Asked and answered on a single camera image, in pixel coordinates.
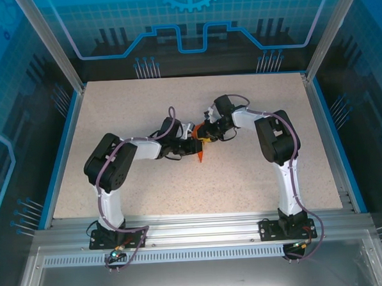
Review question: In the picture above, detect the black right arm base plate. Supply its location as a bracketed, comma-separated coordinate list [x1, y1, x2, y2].
[258, 215, 318, 242]

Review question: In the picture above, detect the slotted aluminium cable duct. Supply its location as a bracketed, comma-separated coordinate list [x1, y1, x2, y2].
[43, 240, 358, 269]

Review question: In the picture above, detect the short aluminium side rail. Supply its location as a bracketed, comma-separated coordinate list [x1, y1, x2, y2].
[300, 70, 358, 214]

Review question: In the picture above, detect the long aluminium frame rail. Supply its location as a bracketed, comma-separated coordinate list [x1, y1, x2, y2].
[33, 203, 374, 254]

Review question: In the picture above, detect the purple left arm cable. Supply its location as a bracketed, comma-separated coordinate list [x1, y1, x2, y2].
[92, 105, 186, 274]

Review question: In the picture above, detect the blue table edge strip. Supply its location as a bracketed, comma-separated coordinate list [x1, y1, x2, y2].
[30, 90, 90, 231]
[312, 75, 369, 216]

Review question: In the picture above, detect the aluminium frame post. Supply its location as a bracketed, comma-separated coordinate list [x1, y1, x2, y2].
[13, 0, 87, 97]
[300, 0, 370, 82]

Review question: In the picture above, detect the grey metal tray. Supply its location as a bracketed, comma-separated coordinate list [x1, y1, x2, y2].
[10, 228, 382, 286]

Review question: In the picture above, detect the cable connector with orange wire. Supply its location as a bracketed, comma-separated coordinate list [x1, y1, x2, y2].
[290, 238, 314, 251]

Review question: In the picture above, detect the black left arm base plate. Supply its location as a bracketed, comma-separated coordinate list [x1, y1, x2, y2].
[88, 226, 148, 251]

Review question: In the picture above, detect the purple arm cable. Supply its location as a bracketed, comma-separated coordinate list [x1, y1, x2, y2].
[225, 89, 326, 267]
[92, 105, 186, 274]

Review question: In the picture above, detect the cable connector with green light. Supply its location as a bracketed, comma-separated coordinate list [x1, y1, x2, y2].
[107, 245, 127, 262]

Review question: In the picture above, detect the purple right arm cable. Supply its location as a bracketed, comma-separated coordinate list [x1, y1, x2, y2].
[225, 89, 326, 267]

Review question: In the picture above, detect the orange square paper sheet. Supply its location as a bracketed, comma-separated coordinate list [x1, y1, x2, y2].
[191, 123, 209, 165]

